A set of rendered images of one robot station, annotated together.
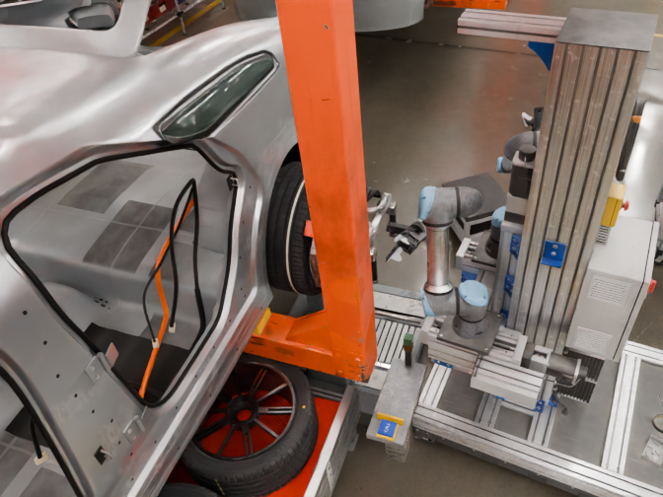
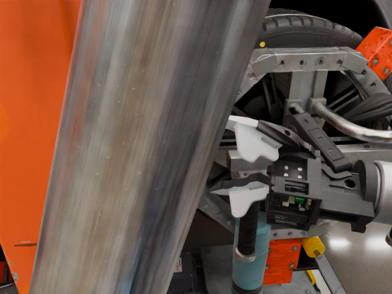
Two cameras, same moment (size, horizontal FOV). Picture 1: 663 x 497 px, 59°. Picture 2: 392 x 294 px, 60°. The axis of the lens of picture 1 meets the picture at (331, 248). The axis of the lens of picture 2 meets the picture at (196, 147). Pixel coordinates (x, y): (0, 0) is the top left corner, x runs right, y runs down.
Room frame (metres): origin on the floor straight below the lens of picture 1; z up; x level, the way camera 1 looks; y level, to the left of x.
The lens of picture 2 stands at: (1.57, -0.57, 1.29)
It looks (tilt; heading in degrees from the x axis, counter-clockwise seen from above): 29 degrees down; 59
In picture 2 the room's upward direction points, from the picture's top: straight up
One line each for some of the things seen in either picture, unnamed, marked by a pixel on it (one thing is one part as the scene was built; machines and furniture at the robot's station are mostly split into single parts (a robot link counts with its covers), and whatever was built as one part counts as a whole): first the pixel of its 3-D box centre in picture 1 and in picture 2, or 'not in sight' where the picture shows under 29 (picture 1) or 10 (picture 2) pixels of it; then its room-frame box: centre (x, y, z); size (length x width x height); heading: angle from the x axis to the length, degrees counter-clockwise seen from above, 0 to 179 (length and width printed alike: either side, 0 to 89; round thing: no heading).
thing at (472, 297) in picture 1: (471, 299); not in sight; (1.53, -0.53, 0.98); 0.13 x 0.12 x 0.14; 83
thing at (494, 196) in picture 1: (477, 212); not in sight; (2.96, -1.01, 0.17); 0.43 x 0.36 x 0.34; 10
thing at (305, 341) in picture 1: (285, 327); not in sight; (1.76, 0.26, 0.69); 0.52 x 0.17 x 0.35; 65
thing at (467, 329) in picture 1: (471, 318); not in sight; (1.53, -0.54, 0.87); 0.15 x 0.15 x 0.10
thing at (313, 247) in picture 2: not in sight; (301, 224); (2.33, 0.00, 0.51); 0.29 x 0.06 x 0.06; 65
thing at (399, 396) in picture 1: (398, 399); not in sight; (1.46, -0.21, 0.44); 0.43 x 0.17 x 0.03; 155
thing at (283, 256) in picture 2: not in sight; (271, 246); (2.20, -0.01, 0.48); 0.16 x 0.12 x 0.17; 65
